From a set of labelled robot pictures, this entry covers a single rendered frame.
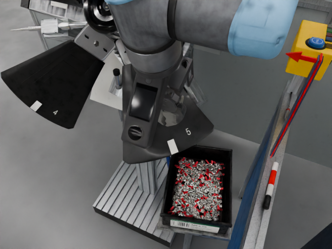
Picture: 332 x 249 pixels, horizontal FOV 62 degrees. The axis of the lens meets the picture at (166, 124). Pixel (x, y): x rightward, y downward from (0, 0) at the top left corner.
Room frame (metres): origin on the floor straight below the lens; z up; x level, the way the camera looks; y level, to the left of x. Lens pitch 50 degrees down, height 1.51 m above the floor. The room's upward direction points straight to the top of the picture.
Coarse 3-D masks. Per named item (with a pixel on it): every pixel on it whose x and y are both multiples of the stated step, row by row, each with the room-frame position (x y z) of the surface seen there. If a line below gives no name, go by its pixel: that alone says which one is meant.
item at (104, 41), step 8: (80, 32) 0.59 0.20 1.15; (88, 32) 0.60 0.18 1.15; (96, 32) 0.60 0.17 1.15; (80, 40) 0.59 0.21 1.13; (88, 40) 0.59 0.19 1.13; (96, 40) 0.60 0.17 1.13; (104, 40) 0.60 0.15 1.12; (112, 40) 0.61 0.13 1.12; (88, 48) 0.59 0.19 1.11; (96, 48) 0.60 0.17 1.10; (112, 48) 0.61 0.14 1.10; (96, 56) 0.59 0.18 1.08; (104, 56) 0.60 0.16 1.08
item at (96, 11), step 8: (88, 0) 0.60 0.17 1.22; (96, 0) 0.59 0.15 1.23; (104, 0) 0.60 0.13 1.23; (88, 8) 0.59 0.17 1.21; (96, 8) 0.58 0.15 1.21; (88, 16) 0.58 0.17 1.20; (96, 16) 0.57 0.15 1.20; (104, 16) 0.57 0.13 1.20; (88, 24) 0.57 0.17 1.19; (96, 24) 0.56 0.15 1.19; (104, 24) 0.56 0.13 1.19; (112, 24) 0.56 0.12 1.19; (104, 32) 0.54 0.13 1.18; (112, 32) 0.54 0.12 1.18
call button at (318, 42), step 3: (309, 39) 0.68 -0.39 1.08; (312, 39) 0.67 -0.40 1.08; (315, 39) 0.67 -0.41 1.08; (318, 39) 0.67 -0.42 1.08; (321, 39) 0.67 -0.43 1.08; (309, 42) 0.66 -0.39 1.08; (312, 42) 0.66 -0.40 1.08; (315, 42) 0.65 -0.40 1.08; (318, 42) 0.65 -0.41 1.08; (321, 42) 0.65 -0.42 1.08; (324, 42) 0.66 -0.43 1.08; (312, 45) 0.65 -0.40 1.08; (315, 45) 0.65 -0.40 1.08; (318, 45) 0.64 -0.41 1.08; (321, 45) 0.64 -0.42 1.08
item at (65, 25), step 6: (60, 24) 0.73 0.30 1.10; (66, 24) 0.72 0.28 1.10; (72, 24) 0.72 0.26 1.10; (78, 24) 0.71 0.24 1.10; (84, 24) 0.71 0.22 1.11; (12, 30) 0.77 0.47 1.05; (18, 30) 0.77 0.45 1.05; (24, 30) 0.76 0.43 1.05; (30, 30) 0.75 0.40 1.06; (36, 30) 0.75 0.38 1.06
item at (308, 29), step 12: (300, 24) 0.79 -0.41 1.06; (312, 24) 0.77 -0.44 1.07; (324, 24) 0.77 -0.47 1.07; (300, 36) 0.70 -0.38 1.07; (312, 36) 0.70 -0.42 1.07; (324, 36) 0.70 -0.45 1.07; (300, 48) 0.65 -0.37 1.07; (312, 48) 0.64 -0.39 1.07; (324, 48) 0.64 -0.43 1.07; (288, 60) 0.69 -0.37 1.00; (300, 60) 0.64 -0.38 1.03; (324, 60) 0.62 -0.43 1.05; (288, 72) 0.65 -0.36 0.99; (300, 72) 0.64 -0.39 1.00; (324, 72) 0.61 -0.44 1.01
